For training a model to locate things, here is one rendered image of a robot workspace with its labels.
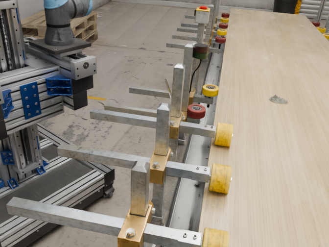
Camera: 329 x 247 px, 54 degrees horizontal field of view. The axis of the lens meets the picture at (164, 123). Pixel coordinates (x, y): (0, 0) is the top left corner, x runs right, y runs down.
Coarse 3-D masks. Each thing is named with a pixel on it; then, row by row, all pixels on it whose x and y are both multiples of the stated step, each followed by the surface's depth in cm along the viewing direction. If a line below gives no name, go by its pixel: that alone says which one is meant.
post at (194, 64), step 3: (195, 42) 156; (195, 60) 158; (195, 63) 159; (192, 66) 160; (195, 66) 159; (192, 69) 160; (195, 69) 160; (192, 72) 161; (195, 72) 162; (195, 75) 165; (192, 81) 163; (192, 84) 164; (192, 87) 165; (192, 90) 166
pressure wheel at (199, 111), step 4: (192, 104) 142; (196, 104) 142; (188, 108) 139; (192, 108) 139; (196, 108) 139; (200, 108) 140; (204, 108) 139; (188, 112) 139; (192, 112) 137; (196, 112) 136; (200, 112) 137; (204, 112) 138; (188, 116) 139; (192, 116) 138; (196, 116) 137; (200, 116) 138; (204, 116) 139
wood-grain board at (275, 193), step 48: (240, 48) 226; (288, 48) 234; (240, 96) 155; (288, 96) 158; (240, 144) 117; (288, 144) 119; (240, 192) 95; (288, 192) 96; (240, 240) 79; (288, 240) 80
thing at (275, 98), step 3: (273, 96) 154; (276, 96) 153; (270, 99) 152; (273, 99) 151; (276, 99) 150; (279, 99) 150; (282, 99) 152; (276, 102) 150; (279, 102) 150; (282, 102) 150; (285, 102) 150
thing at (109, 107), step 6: (108, 108) 147; (114, 108) 146; (120, 108) 146; (126, 108) 145; (132, 108) 146; (138, 108) 146; (144, 108) 146; (138, 114) 145; (144, 114) 145; (150, 114) 144; (156, 114) 143; (192, 120) 141; (198, 120) 140
